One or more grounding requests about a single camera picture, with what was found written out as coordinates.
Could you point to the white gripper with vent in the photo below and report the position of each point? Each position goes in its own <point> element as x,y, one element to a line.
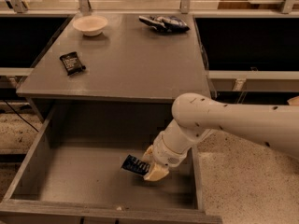
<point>163,153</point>

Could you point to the blue rxbar blueberry wrapper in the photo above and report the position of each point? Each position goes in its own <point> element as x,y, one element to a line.
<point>135,165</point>

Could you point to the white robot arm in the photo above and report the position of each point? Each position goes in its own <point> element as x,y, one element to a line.
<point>195,117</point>

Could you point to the open grey top drawer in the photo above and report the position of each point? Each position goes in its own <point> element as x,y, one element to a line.
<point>72,173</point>

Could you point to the grey cabinet with flat top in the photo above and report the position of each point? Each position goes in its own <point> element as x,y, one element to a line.
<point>133,74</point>

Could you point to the black snack bar wrapper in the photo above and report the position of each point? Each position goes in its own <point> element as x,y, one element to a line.
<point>72,63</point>

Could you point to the blue white chip bag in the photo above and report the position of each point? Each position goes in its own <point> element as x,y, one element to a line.
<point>165,24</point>

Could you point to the white bowl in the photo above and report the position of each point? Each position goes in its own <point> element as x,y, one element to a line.
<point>90,25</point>

